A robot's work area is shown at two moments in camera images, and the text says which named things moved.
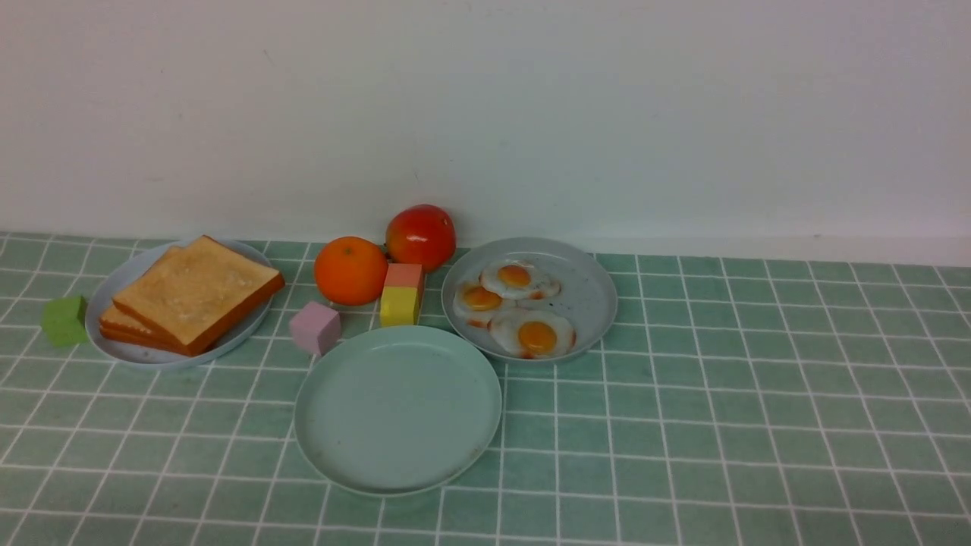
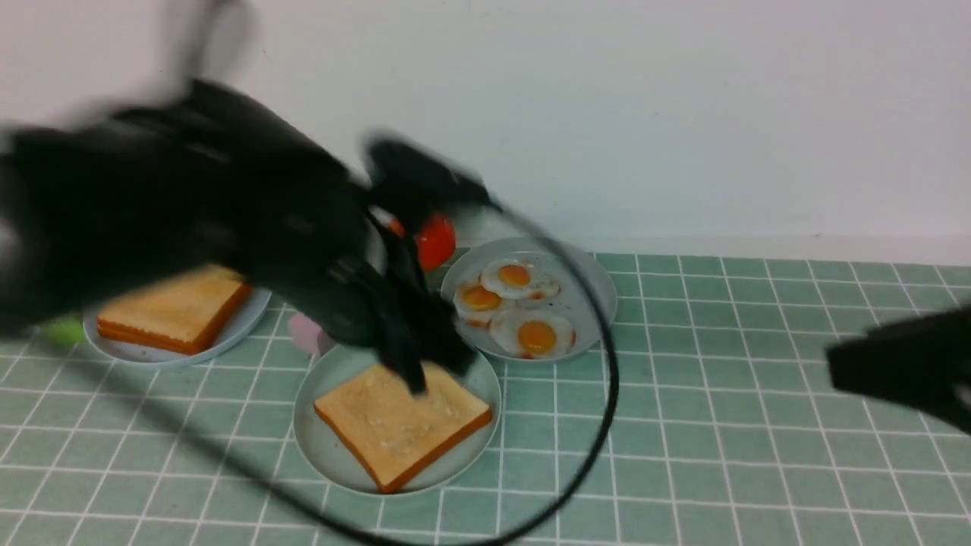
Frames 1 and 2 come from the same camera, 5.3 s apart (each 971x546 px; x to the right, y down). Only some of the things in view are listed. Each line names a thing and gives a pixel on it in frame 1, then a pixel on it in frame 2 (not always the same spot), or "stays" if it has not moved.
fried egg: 530,334 stays
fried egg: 476,304 stays
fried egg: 517,280 stays
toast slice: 190,296 → 396,434
